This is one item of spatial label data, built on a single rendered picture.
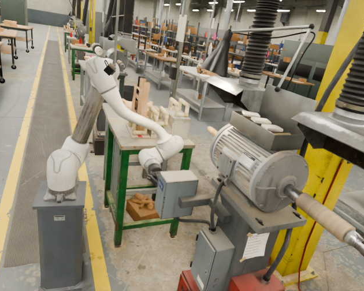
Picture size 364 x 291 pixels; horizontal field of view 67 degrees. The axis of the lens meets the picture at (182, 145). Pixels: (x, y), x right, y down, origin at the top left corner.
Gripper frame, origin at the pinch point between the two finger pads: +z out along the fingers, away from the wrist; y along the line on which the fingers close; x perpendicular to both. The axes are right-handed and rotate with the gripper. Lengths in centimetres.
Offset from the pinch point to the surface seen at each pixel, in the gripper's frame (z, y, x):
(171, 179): 14.5, 5.2, 14.6
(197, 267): 31.4, -6.8, -22.5
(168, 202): 16.2, 5.6, 4.0
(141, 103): -76, -6, 23
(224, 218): 33.2, -13.3, 5.2
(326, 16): -757, -916, 215
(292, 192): 51, -25, 29
